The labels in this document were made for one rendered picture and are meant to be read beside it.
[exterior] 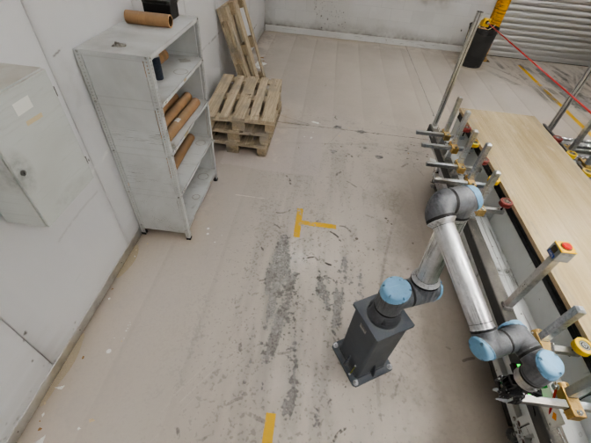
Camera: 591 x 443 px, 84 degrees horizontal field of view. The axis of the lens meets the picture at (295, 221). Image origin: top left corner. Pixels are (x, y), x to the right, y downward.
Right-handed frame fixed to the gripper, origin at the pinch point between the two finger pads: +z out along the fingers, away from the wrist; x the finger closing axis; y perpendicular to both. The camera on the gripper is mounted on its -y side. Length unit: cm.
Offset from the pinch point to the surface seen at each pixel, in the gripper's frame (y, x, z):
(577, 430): -43.8, 1.9, 20.6
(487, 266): -25, -83, 12
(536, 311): -47, -57, 16
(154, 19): 207, -185, -77
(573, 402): -26.8, -0.5, -4.4
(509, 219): -47, -120, 3
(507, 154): -64, -187, -8
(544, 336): -25.4, -27.9, -6.8
